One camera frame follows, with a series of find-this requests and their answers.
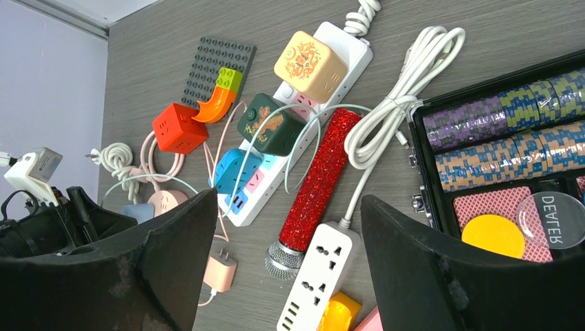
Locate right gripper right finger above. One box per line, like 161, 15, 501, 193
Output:
361, 195, 584, 330

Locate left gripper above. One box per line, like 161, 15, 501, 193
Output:
1, 186, 137, 259

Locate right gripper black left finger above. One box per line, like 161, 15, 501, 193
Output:
1, 189, 218, 330

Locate pink round socket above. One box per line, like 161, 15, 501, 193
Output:
148, 190, 188, 217

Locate white multicolour power strip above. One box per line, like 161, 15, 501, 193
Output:
211, 21, 373, 227

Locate blue plug adapter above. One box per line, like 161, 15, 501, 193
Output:
215, 148, 262, 194

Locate dark green cube adapter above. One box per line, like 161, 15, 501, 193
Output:
237, 93, 306, 157

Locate beige cube adapter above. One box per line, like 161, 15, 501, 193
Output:
274, 30, 348, 103

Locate light blue charger plug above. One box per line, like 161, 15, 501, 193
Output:
102, 103, 371, 227

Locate pink charger plug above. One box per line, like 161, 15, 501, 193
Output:
198, 248, 237, 307

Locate pink triangular socket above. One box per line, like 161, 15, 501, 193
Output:
353, 306, 384, 331

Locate yellow curved block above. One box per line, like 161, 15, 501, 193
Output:
317, 292, 361, 331

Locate small white power strip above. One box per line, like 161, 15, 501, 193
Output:
276, 221, 361, 331

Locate red cube adapter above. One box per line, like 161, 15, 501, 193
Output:
152, 103, 209, 154

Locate black poker chip case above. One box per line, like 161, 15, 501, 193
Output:
407, 50, 584, 263

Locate red glitter microphone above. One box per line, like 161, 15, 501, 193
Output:
265, 108, 361, 281

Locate orange curved block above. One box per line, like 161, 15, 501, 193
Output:
192, 67, 243, 123

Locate grey building baseplate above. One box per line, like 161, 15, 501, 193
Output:
181, 37, 256, 114

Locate white cord bundle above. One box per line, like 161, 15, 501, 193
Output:
85, 142, 143, 204

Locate pink coiled cord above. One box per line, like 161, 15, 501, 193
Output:
139, 130, 186, 183

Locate white bundled cord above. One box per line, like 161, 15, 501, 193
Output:
338, 25, 467, 230

